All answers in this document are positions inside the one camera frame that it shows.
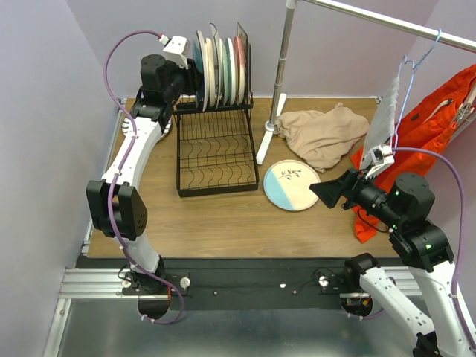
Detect blue wire hanger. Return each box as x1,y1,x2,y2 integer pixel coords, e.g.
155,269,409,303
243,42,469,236
390,28,442,149

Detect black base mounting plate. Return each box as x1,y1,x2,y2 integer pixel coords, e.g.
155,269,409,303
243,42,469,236
118,254,377,314

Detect large white black-rimmed plate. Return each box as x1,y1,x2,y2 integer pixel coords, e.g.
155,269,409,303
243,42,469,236
196,30,209,112

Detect grey cloth on hanger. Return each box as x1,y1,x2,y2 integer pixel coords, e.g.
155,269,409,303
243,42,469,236
359,76,400,169

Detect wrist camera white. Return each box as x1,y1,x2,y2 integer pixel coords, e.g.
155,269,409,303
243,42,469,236
158,34,190,69
360,144,395,180

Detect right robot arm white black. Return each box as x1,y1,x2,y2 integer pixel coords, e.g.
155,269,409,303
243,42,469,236
309,169,475,356

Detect teal scalloped plate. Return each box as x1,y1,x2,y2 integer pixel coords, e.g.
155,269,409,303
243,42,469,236
193,40,204,74

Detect black wire dish rack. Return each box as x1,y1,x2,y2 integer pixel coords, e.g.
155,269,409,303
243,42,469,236
174,43,259,197

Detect white blue striped plate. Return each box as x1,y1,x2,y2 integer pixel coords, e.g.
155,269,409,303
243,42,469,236
121,118,172,141

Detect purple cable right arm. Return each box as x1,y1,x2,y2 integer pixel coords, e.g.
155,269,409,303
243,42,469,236
390,147,476,350

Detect aluminium rail frame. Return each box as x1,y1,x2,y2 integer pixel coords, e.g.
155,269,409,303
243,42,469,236
40,97,476,357

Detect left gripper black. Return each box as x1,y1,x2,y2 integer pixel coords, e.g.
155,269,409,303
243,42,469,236
164,57,208,103

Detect mint green plate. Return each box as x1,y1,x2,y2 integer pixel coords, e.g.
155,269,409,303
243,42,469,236
222,39,231,105

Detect orange garment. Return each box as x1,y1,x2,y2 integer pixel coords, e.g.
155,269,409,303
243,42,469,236
349,62,476,245

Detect silver clothes rack stand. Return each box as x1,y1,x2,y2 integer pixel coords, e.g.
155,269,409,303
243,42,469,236
256,1,475,165

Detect cream blue leaf plate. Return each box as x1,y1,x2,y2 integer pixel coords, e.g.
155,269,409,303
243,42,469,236
263,159,321,211

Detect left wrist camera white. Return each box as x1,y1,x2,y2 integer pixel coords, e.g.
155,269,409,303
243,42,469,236
158,34,190,69

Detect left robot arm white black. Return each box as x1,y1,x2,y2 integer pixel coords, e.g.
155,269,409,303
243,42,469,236
86,54,203,295

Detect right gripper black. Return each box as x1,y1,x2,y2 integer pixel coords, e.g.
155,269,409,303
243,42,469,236
309,163,405,228

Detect pink plate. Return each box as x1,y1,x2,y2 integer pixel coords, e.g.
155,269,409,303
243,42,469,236
234,36,245,105

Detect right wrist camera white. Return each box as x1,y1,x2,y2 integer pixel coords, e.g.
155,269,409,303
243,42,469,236
360,144,395,180

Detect beige cloth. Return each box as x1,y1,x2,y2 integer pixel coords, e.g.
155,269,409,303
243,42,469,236
275,103,370,172

